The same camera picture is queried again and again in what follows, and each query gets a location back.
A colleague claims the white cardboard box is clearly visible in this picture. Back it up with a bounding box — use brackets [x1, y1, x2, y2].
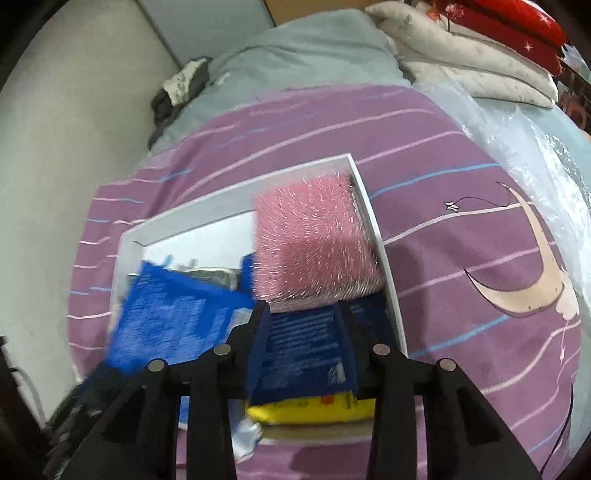
[108, 153, 409, 446]

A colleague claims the pink bubble wrap bag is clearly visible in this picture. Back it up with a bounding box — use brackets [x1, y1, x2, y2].
[252, 172, 386, 305]

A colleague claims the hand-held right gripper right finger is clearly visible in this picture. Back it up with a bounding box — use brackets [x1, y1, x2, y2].
[337, 299, 542, 480]

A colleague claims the red folded quilt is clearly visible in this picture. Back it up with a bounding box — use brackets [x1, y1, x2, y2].
[434, 0, 568, 77]

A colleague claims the wooden wardrobe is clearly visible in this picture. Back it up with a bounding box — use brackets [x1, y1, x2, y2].
[265, 0, 384, 26]

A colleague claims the grey panel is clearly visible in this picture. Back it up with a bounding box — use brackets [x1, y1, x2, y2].
[136, 0, 278, 70]

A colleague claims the beige quilt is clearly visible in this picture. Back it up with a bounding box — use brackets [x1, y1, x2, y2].
[367, 0, 559, 109]

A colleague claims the yellow packet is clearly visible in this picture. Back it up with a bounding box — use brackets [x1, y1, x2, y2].
[246, 390, 377, 426]

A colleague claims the clear plastic sheet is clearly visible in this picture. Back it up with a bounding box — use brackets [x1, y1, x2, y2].
[413, 80, 591, 296]

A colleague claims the grey blanket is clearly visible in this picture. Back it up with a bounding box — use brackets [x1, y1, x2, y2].
[150, 9, 411, 155]

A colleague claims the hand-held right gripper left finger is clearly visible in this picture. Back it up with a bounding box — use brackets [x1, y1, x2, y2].
[60, 300, 272, 480]

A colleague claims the purple striped bedsheet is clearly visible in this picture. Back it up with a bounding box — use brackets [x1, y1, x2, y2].
[67, 84, 583, 480]

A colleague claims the dark clothes pile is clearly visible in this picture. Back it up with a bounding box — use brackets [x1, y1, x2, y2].
[148, 56, 214, 148]

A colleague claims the light blue bedsheet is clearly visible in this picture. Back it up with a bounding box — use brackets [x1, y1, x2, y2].
[508, 102, 591, 153]

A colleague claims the light blue white packet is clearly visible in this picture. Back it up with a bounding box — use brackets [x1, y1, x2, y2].
[178, 397, 264, 464]

